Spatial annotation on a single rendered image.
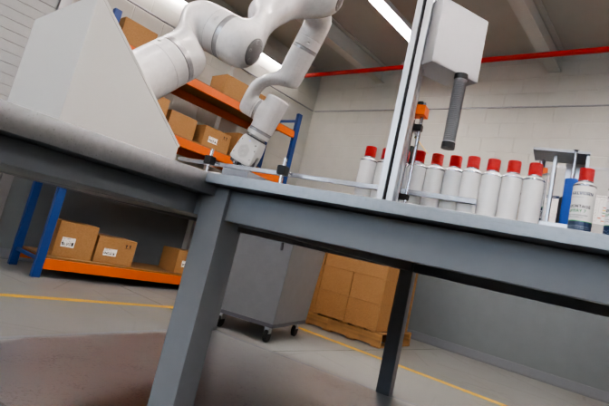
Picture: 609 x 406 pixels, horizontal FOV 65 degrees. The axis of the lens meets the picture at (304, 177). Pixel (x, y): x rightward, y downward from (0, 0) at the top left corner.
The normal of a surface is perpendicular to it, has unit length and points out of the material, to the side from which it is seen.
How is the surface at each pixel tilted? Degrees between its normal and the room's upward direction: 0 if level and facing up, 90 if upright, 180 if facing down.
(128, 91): 90
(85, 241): 90
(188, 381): 90
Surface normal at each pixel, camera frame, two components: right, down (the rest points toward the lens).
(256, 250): -0.36, -0.16
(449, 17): 0.44, -0.04
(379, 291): -0.55, -0.26
